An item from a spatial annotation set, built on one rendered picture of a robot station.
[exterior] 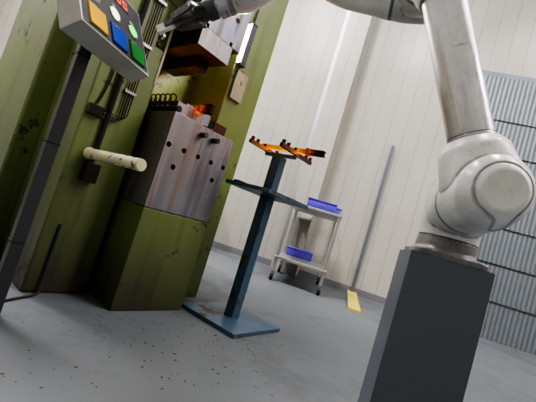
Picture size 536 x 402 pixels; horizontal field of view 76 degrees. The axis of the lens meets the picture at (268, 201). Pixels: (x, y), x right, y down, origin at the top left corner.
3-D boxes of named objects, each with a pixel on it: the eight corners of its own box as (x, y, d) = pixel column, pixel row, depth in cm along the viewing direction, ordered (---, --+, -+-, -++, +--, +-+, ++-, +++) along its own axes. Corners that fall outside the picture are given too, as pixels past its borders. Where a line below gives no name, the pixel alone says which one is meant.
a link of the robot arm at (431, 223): (468, 249, 102) (486, 179, 104) (493, 249, 85) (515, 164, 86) (411, 233, 106) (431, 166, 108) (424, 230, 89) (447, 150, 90)
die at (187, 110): (206, 130, 174) (211, 115, 175) (174, 113, 159) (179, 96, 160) (161, 127, 202) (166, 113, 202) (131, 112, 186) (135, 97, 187)
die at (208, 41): (227, 65, 177) (233, 49, 177) (198, 43, 161) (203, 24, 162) (180, 70, 204) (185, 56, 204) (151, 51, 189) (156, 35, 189)
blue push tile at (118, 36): (129, 53, 119) (126, 34, 120) (114, 39, 112) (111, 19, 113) (124, 54, 119) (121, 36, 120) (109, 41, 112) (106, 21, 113)
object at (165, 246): (180, 310, 176) (208, 222, 179) (109, 311, 147) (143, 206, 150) (128, 275, 212) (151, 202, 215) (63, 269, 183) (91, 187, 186)
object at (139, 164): (145, 175, 120) (150, 160, 121) (132, 170, 116) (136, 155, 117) (93, 161, 149) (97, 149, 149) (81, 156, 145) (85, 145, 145)
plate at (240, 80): (240, 104, 204) (248, 77, 205) (230, 96, 197) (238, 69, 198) (238, 104, 205) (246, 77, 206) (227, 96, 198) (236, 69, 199)
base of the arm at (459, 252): (461, 267, 107) (466, 250, 107) (490, 272, 85) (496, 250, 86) (400, 250, 111) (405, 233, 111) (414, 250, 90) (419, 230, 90)
